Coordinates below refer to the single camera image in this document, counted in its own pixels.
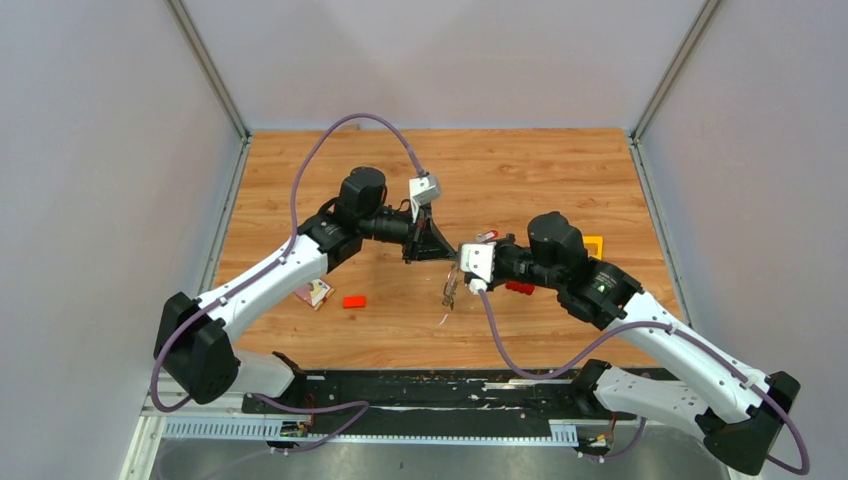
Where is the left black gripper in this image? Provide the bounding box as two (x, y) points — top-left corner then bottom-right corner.
(361, 200), (458, 266)

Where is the metal keyring with keys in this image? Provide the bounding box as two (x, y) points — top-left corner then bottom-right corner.
(442, 262), (463, 310)

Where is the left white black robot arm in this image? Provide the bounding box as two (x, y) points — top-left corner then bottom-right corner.
(152, 167), (456, 413)

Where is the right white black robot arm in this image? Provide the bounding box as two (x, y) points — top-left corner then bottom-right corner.
(469, 211), (811, 476)

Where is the red white grid block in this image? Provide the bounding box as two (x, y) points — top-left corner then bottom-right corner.
(505, 281), (536, 296)

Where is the key with red tag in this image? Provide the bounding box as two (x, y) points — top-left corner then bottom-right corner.
(474, 230), (498, 244)

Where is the yellow plastic triangle piece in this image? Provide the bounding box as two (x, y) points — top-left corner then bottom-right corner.
(583, 235), (604, 260)

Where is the red rectangular block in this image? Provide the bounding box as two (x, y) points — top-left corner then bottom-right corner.
(342, 296), (367, 309)

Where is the pink picture card block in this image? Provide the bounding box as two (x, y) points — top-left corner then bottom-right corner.
(293, 279), (335, 310)

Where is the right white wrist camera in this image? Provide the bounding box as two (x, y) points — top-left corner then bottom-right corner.
(458, 242), (496, 295)

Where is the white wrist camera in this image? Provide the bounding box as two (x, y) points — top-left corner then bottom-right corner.
(408, 173), (442, 222)
(458, 242), (496, 295)

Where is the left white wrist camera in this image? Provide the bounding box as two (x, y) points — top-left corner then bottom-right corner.
(408, 173), (442, 222)

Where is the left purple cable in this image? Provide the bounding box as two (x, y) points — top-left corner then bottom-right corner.
(149, 113), (427, 458)

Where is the white slotted cable duct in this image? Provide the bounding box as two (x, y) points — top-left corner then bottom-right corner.
(161, 417), (579, 447)

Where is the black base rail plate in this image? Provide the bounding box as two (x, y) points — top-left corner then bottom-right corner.
(277, 369), (635, 436)

